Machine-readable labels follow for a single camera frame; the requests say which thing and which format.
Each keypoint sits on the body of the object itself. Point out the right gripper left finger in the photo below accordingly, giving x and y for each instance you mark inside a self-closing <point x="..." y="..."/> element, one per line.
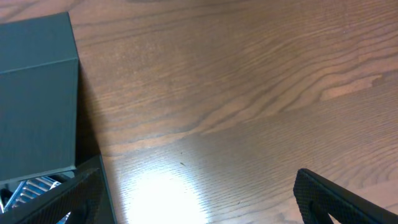
<point x="78" y="198"/>

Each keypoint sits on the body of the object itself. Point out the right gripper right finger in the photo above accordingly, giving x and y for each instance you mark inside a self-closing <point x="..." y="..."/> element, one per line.
<point x="321" y="200"/>

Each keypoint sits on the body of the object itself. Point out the blue precision screwdriver case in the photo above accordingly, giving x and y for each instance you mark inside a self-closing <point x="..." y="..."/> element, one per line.
<point x="16" y="194"/>

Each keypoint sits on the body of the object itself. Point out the dark green open box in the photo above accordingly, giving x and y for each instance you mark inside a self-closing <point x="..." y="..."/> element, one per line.
<point x="45" y="128"/>

